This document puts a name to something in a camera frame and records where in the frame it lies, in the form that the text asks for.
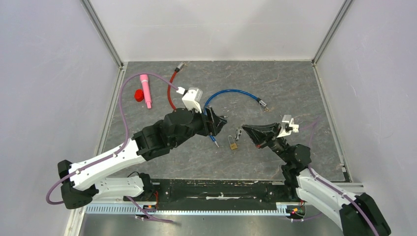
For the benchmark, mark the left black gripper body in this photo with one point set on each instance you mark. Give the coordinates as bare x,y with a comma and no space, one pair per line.
206,127

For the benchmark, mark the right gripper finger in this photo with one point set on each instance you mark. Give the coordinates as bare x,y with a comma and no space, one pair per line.
260,139
262,129

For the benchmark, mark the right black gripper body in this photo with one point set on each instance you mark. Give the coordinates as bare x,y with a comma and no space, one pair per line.
273,141

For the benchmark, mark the small black key bunch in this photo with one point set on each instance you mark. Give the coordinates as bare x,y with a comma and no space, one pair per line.
239,132

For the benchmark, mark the brass padlock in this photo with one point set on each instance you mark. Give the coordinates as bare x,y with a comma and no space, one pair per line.
232,142

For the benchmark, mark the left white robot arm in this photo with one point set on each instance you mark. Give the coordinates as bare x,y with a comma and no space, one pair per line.
85,181

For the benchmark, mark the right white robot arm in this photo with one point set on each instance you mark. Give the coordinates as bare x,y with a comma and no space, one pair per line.
354,214

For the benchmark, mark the red round cap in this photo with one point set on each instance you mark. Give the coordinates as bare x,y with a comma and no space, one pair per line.
139,95

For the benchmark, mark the pink cylindrical tube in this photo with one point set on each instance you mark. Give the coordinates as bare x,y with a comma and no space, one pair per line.
145,87

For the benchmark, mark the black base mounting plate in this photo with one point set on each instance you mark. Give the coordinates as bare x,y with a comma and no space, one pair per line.
214,194

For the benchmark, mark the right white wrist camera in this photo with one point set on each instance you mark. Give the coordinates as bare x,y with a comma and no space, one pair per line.
288,126

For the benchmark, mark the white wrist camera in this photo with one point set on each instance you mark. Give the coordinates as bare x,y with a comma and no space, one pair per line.
191,98
288,126

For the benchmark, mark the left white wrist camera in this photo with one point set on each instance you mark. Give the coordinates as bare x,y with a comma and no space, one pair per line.
191,98

